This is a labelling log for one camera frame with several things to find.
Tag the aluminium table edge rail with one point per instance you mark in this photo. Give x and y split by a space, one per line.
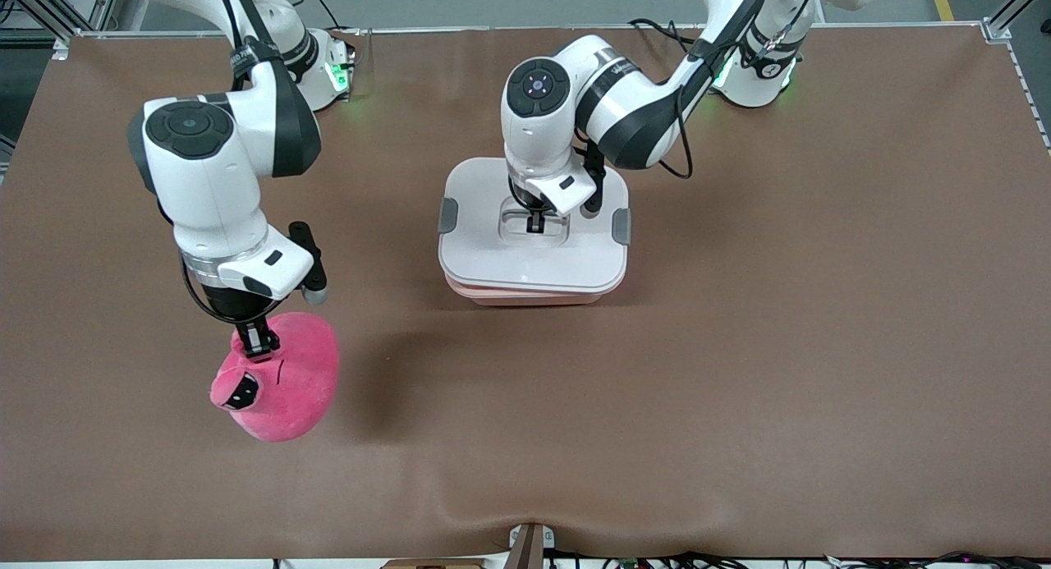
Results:
123 34

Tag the brown table mat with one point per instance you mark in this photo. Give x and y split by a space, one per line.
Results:
525 429

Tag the white box lid grey clips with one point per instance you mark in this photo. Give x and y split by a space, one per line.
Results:
493 257

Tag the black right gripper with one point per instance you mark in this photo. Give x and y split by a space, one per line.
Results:
236 305

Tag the metal table clamp bracket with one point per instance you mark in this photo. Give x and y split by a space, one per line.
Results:
525 552

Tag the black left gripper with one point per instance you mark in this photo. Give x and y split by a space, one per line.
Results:
531 202

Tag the pink translucent plastic box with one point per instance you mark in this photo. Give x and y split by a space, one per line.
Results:
534 298

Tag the pink plush toy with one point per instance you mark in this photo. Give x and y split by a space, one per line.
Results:
296 388

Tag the aluminium frame extrusion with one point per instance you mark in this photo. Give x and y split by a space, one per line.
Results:
94 6
998 29

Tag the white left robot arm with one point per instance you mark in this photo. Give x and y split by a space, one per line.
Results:
632 109

